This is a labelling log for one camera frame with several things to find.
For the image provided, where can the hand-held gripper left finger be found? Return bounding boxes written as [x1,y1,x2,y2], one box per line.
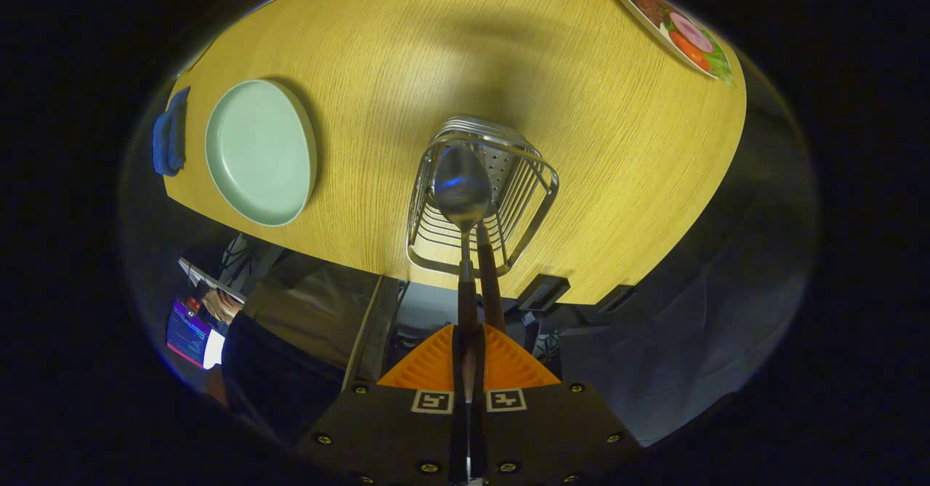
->
[294,324,466,486]

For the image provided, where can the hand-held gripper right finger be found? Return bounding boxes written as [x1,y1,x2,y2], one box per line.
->
[480,323,644,486]

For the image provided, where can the fork with brown handle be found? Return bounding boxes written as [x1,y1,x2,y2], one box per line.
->
[476,223,506,331]

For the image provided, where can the spoon with brown handle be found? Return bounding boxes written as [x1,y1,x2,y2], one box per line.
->
[433,146,493,400]

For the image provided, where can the person's dark clothing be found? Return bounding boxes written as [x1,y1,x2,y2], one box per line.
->
[220,312,346,443]

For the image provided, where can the person's beige trousers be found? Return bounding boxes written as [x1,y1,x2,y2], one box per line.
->
[243,254,382,392]

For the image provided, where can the monitor with blue screen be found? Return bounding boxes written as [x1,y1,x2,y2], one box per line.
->
[166,296,213,369]

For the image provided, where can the light green plate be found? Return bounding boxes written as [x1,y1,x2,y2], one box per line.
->
[204,79,318,227]

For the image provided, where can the blue cloth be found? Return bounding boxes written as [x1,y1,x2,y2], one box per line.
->
[151,86,191,177]

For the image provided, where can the plate of food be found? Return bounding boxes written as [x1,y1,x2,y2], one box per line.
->
[609,0,736,87]

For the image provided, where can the black table bracket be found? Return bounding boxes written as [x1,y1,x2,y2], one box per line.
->
[596,284,639,314]
[517,274,571,312]

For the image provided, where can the metal wire basket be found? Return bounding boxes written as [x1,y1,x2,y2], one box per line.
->
[405,114,560,278]

